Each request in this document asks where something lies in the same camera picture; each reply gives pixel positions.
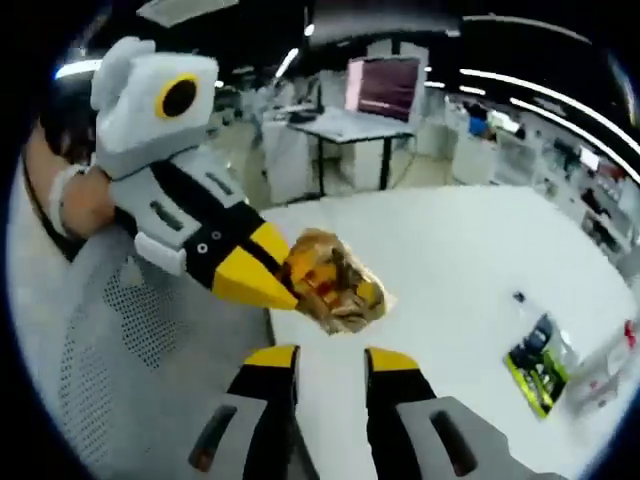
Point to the clear-capped white skincare bottle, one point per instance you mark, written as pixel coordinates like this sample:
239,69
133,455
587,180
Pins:
600,375

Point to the person's left hand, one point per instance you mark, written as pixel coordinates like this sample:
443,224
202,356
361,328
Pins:
90,205

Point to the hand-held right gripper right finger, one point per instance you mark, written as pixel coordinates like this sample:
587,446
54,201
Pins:
395,420

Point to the green skincare pouch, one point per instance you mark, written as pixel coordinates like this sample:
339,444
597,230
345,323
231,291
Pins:
537,370

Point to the white standing desk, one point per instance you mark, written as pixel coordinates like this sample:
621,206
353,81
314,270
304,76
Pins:
345,125

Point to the red-collared white skincare bottle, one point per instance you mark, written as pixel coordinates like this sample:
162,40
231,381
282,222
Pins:
631,332

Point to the gold foil skincare sachet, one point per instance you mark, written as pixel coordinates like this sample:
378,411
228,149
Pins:
340,280

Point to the computer monitor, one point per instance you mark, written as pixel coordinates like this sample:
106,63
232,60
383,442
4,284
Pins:
385,85

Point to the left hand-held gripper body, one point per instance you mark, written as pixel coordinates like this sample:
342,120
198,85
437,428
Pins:
145,125

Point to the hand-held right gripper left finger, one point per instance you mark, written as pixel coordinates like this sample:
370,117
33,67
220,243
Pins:
265,415

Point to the grey mesh office chair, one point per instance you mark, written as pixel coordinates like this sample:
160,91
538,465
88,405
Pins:
125,325

